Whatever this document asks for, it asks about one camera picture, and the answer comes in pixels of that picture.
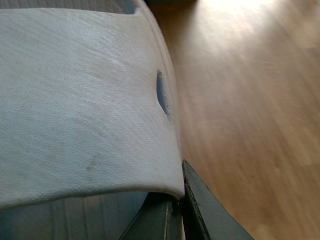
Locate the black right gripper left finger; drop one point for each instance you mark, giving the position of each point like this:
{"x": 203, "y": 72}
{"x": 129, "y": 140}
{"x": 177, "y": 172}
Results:
{"x": 159, "y": 218}

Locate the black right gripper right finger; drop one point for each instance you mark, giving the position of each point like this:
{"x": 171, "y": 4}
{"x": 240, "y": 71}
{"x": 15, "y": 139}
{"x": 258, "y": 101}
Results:
{"x": 204, "y": 218}

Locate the light blue slipper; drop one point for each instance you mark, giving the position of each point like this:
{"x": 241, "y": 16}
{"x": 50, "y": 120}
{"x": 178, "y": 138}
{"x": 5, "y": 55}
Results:
{"x": 88, "y": 118}

